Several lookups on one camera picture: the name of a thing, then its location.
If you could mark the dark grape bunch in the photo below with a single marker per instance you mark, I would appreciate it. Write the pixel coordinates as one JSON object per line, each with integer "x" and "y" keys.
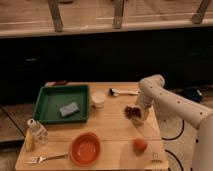
{"x": 132, "y": 112}

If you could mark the green tray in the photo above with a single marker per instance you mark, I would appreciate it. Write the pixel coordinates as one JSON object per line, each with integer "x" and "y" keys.
{"x": 52, "y": 98}

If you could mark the silver fork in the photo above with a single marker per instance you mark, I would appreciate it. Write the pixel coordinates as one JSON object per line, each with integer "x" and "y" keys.
{"x": 40, "y": 159}

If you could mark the yellow banana piece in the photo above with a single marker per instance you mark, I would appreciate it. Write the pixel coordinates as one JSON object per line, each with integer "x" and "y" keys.
{"x": 29, "y": 142}

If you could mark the orange fruit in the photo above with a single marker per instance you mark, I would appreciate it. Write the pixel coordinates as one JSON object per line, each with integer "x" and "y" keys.
{"x": 139, "y": 145}

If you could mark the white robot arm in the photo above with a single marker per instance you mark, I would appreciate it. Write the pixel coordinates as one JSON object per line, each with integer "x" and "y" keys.
{"x": 198, "y": 116}

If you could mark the red item behind tray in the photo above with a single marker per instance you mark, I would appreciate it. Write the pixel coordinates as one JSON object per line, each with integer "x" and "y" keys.
{"x": 48, "y": 84}

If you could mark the red bowl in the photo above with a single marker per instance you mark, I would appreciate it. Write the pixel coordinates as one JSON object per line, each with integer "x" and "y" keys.
{"x": 85, "y": 149}

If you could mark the grey sponge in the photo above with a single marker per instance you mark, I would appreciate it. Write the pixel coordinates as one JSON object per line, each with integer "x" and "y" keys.
{"x": 69, "y": 109}

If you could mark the white cup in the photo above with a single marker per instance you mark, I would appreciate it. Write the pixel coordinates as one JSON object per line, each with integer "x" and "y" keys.
{"x": 98, "y": 99}

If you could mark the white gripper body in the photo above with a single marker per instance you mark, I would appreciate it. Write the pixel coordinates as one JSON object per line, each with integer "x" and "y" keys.
{"x": 144, "y": 116}

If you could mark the clear plastic bottle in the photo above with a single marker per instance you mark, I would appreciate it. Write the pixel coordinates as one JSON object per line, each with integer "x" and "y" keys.
{"x": 38, "y": 131}

